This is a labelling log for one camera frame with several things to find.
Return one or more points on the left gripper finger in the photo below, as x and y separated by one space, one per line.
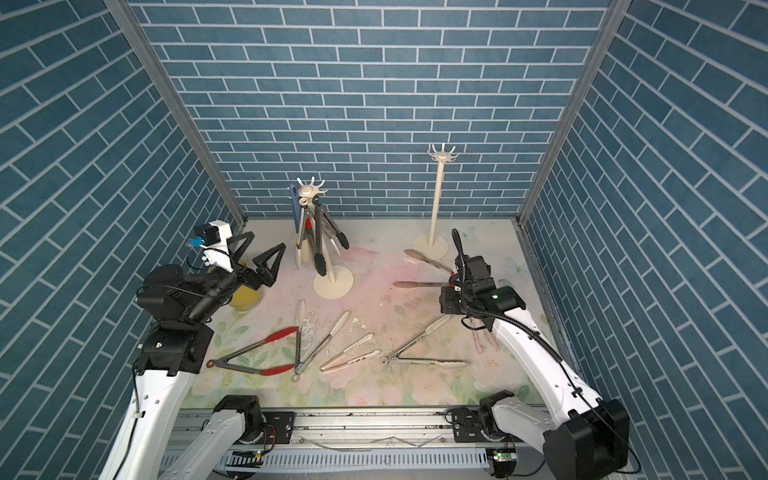
267 264
238 244

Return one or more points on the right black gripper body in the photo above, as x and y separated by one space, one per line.
453 300

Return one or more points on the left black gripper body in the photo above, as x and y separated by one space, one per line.
248 279

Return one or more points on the red handled steel tongs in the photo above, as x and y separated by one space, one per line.
308 228

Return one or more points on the steel tongs cream tips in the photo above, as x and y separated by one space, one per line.
301 240

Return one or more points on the blue cream tongs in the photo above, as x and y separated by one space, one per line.
296 207

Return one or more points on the black steel tongs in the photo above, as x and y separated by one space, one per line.
325 228

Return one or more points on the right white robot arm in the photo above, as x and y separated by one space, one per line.
540 372

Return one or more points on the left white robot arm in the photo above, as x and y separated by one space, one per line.
172 356

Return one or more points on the steel tongs white tips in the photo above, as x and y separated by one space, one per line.
300 364

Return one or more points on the steel tongs cream ends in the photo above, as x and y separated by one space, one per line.
417 350

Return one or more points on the red tipped steel tongs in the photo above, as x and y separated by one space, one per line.
255 358

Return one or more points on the yellow cup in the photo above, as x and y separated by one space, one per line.
245 298

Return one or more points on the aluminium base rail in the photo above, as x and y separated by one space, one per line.
365 438

